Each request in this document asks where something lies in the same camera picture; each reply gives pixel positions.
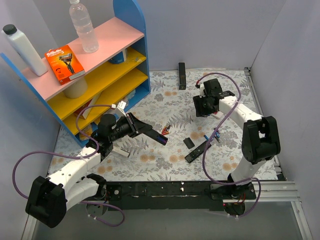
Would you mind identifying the black battery cover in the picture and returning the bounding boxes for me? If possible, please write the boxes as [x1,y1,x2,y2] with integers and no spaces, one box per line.
[183,137,195,149]

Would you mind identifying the clear plastic water bottle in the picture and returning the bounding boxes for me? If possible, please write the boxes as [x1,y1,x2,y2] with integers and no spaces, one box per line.
[69,0,99,53]

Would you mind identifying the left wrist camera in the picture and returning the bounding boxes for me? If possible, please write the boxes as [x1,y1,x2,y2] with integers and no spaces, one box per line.
[110,100,127,118]

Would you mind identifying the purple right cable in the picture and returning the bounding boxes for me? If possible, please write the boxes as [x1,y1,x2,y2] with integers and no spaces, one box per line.
[196,72,262,219]

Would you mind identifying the blue pink yellow shelf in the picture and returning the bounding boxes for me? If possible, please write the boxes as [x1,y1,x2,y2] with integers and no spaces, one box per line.
[0,0,150,147]

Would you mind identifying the cream cylinder on shelf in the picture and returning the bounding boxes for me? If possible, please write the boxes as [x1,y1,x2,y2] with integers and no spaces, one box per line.
[62,77,88,99]

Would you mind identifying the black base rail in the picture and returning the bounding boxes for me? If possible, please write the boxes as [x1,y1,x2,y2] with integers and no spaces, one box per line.
[88,174,259,215]

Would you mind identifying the orange razor box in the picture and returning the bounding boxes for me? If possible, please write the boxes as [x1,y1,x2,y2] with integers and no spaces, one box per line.
[44,45,86,86]

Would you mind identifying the plain black remote control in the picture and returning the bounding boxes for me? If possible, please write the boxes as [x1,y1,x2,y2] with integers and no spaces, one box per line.
[144,129,168,146]

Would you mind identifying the black remote with buttons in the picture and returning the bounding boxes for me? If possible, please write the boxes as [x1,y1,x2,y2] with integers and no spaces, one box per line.
[184,140,208,164]

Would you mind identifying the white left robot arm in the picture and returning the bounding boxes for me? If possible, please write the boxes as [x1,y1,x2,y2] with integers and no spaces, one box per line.
[25,112,167,228]

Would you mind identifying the tissue packs on shelf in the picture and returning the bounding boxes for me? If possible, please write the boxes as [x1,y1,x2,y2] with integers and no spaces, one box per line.
[74,89,136,136]

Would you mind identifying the floral table mat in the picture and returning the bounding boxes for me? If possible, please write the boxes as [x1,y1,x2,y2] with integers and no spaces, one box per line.
[47,69,280,182]

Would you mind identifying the white bottle black cap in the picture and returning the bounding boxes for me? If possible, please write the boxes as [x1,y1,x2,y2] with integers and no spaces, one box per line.
[1,24,48,76]

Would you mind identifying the red white remote control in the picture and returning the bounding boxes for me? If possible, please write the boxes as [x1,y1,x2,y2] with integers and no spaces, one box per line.
[211,111,224,119]

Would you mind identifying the blue white can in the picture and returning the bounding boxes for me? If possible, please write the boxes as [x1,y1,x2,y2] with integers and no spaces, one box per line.
[108,49,127,65]

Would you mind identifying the silver white remote control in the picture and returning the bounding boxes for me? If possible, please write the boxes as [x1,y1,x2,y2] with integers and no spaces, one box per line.
[112,146,130,158]

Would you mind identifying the black box at back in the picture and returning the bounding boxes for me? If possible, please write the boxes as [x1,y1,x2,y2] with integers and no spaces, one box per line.
[178,62,187,90]

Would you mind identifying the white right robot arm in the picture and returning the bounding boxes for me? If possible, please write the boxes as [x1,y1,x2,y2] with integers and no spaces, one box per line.
[193,78,281,199]

